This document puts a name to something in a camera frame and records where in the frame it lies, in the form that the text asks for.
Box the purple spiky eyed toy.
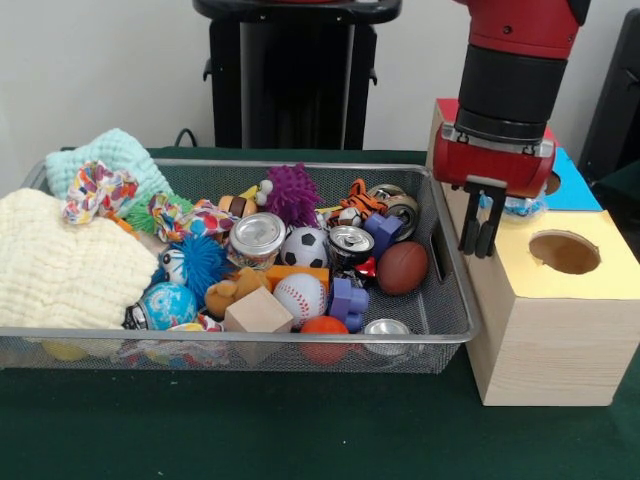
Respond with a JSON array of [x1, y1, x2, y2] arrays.
[[257, 162, 325, 229]]

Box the shallow mesh bin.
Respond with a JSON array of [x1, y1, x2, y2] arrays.
[[0, 155, 482, 376]]

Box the small plush tiger toy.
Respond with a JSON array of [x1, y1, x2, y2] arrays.
[[329, 178, 391, 229]]

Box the black upright panel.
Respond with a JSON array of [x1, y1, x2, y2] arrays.
[[577, 8, 640, 176]]

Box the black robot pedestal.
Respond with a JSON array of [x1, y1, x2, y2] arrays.
[[192, 0, 404, 150]]

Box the crushed silver can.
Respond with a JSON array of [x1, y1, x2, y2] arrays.
[[228, 212, 287, 271]]

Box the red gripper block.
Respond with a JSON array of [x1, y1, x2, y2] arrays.
[[432, 122, 557, 259]]

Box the small soccer ball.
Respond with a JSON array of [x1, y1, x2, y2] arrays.
[[280, 227, 331, 270]]

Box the cream waffle cloth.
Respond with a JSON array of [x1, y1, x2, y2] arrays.
[[0, 187, 161, 331]]

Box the wooden box with three holes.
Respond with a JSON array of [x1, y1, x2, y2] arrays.
[[425, 97, 640, 409]]

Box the black orange drink can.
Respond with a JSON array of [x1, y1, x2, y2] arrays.
[[327, 225, 376, 274]]

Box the mint green cloth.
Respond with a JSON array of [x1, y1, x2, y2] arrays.
[[45, 128, 174, 217]]

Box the dark green table cloth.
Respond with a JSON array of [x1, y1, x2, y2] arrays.
[[589, 158, 640, 251], [0, 145, 640, 480]]

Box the red black drink can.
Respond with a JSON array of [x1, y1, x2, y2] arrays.
[[362, 319, 415, 357]]

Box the clear plastic wrapper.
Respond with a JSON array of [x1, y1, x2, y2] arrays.
[[477, 192, 545, 219]]

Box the plain wooden cube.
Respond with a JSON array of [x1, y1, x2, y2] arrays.
[[223, 286, 295, 335]]

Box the colourful paper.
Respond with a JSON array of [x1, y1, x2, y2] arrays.
[[62, 160, 140, 225]]

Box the white baseball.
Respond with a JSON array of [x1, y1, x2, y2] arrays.
[[273, 273, 329, 329]]

